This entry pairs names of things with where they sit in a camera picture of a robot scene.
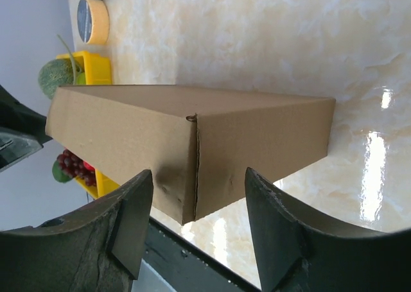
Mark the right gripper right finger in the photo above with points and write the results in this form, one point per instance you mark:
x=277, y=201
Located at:
x=299, y=248

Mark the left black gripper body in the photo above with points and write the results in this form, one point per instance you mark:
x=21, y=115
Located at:
x=22, y=131

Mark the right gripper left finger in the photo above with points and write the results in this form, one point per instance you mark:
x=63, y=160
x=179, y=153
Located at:
x=98, y=247

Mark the brown cardboard box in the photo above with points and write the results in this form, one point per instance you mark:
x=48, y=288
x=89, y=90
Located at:
x=197, y=142

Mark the green lime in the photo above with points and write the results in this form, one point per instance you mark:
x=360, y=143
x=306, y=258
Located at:
x=59, y=175

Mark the purple grape bunch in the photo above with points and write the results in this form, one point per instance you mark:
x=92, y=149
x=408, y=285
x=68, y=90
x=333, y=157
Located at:
x=72, y=165

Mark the green cantaloupe melon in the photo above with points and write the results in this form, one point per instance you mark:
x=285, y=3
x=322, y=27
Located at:
x=55, y=73

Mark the red apple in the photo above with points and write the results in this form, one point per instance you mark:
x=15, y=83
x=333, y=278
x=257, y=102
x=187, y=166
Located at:
x=88, y=166

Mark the green apple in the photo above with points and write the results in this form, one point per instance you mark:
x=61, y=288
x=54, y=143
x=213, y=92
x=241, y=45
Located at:
x=80, y=79

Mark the yellow plastic tray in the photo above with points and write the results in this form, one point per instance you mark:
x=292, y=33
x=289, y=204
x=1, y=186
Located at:
x=97, y=72

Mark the blue tape roll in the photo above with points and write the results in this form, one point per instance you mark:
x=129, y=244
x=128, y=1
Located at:
x=93, y=22

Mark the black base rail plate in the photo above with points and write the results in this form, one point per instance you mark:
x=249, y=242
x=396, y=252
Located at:
x=186, y=268

